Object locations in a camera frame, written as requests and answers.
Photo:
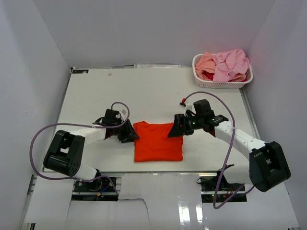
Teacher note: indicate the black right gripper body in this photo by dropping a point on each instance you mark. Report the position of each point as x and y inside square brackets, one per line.
[195, 122]

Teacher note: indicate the orange t shirt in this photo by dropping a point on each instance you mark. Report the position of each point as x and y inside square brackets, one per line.
[154, 145]

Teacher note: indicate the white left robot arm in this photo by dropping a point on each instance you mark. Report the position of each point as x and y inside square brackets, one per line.
[66, 149]

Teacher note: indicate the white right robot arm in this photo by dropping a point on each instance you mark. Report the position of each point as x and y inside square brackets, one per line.
[267, 164]

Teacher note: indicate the magenta t shirt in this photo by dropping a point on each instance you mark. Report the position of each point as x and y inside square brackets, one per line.
[207, 76]

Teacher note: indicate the peach t shirt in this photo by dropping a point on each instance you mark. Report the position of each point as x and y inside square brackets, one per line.
[206, 63]

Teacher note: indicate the light pink t shirt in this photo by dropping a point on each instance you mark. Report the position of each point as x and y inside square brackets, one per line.
[231, 66]

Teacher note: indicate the black table label sticker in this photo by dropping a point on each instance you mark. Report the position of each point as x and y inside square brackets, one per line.
[83, 71]

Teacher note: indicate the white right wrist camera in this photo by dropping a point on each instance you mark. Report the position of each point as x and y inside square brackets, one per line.
[185, 105]

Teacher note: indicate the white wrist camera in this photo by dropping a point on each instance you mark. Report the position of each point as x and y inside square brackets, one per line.
[122, 114]
[185, 105]

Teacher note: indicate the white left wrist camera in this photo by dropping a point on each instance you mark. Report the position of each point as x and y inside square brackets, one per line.
[122, 114]

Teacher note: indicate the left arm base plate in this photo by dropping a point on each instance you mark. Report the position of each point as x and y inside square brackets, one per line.
[99, 190]

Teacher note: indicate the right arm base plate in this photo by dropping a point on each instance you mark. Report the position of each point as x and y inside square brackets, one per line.
[208, 185]

